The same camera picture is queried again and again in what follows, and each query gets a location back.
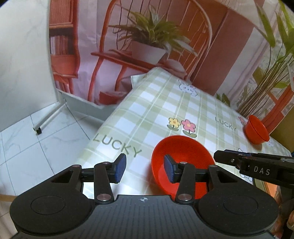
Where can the yellow wooden board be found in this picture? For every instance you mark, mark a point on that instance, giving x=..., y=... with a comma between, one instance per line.
x=284, y=131

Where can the printed room backdrop cloth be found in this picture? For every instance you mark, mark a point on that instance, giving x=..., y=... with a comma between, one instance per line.
x=241, y=52

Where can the red bowl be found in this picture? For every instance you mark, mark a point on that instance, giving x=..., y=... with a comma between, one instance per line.
x=255, y=131
x=180, y=148

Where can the white stand with caster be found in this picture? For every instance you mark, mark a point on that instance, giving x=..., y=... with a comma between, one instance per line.
x=57, y=106

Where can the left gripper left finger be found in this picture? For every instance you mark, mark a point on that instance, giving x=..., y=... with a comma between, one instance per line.
x=106, y=173

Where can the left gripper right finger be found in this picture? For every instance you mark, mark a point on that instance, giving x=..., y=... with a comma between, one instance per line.
x=184, y=174

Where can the green checkered tablecloth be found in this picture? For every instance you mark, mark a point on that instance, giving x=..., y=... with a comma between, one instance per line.
x=158, y=106

